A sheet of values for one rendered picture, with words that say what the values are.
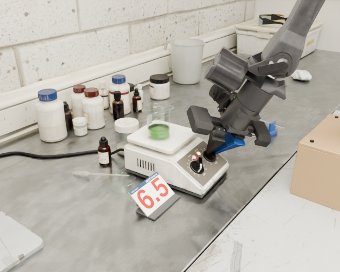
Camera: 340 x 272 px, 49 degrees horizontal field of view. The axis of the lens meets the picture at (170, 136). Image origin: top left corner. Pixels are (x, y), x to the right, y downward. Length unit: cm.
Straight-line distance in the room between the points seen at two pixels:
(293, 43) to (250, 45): 114
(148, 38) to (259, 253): 100
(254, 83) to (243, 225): 26
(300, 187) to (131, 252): 36
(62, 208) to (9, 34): 51
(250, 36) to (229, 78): 113
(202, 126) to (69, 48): 61
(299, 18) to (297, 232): 37
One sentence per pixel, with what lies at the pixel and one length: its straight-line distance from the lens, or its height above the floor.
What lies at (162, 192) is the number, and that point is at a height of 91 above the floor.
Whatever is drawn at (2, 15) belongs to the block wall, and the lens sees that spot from 107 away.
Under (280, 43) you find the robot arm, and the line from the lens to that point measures 68.
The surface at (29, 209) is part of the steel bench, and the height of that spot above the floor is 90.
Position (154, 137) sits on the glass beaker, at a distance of 78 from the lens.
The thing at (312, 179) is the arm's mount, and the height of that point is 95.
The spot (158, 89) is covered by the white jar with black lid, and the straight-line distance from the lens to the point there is 125.
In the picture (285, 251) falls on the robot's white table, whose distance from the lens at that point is 68.
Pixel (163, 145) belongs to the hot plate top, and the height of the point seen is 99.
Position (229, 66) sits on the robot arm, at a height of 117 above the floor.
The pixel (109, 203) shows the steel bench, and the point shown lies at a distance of 76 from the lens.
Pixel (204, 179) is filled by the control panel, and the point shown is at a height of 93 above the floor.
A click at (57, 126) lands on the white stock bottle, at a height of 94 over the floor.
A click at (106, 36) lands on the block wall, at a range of 129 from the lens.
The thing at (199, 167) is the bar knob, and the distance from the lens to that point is 75.
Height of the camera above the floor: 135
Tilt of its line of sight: 26 degrees down
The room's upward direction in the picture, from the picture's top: straight up
